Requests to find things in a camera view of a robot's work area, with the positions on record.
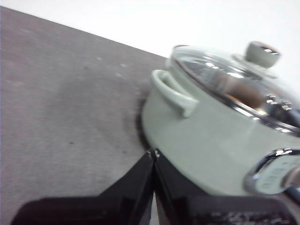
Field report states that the pale green electric steamer pot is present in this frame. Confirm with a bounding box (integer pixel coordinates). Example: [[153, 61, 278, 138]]
[[142, 55, 300, 198]]

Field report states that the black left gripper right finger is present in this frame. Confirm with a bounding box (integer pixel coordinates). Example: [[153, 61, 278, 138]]
[[153, 151, 300, 225]]

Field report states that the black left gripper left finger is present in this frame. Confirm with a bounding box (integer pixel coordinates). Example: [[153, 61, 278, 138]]
[[10, 149, 157, 225]]

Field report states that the glass lid with green knob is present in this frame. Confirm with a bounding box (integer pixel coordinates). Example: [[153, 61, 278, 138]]
[[168, 41, 300, 135]]

